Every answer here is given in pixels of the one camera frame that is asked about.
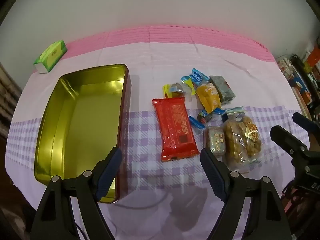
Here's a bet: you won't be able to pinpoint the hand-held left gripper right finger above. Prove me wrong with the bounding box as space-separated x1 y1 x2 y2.
200 147 292 240

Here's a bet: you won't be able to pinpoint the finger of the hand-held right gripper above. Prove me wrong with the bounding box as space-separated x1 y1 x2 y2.
270 125 308 156
292 112 320 151

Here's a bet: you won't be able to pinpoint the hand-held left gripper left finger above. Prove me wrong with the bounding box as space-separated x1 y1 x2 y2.
30 146 123 240

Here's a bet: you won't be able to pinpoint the small brown pastry pack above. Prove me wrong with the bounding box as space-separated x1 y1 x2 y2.
204 126 227 157

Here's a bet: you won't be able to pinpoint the clear bag of fried twists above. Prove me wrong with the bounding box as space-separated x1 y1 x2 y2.
222 106 263 167

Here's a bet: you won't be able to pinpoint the blue-wrapped dark candy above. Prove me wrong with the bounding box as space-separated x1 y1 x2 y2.
189 107 225 130

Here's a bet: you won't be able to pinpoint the gold tin box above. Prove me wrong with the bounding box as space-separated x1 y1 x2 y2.
34 64 130 204

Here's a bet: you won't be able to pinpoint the red snack packet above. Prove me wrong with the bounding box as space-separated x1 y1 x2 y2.
152 97 200 162

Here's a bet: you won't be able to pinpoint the orange snack packet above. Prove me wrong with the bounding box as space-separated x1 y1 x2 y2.
196 84 222 114

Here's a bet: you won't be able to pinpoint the dark green seaweed block packet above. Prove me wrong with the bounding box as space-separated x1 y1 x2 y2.
209 75 236 105

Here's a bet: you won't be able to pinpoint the yellow-wrapped brown candy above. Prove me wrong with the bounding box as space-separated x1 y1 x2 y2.
162 82 186 99

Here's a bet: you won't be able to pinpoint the clear-wrapped small candy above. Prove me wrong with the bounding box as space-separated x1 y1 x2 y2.
180 75 199 96

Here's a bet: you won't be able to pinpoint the light blue candy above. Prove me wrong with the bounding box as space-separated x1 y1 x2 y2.
191 68 210 85

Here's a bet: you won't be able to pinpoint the floral container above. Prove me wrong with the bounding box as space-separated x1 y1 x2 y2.
276 56 295 80

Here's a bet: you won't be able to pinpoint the pink and purple checked tablecloth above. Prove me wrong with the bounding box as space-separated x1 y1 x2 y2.
5 25 313 240

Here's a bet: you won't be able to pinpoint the green tissue pack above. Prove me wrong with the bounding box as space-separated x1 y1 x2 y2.
34 40 67 74

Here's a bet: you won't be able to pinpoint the beige wall pipes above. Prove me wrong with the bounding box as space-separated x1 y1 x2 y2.
0 62 23 140

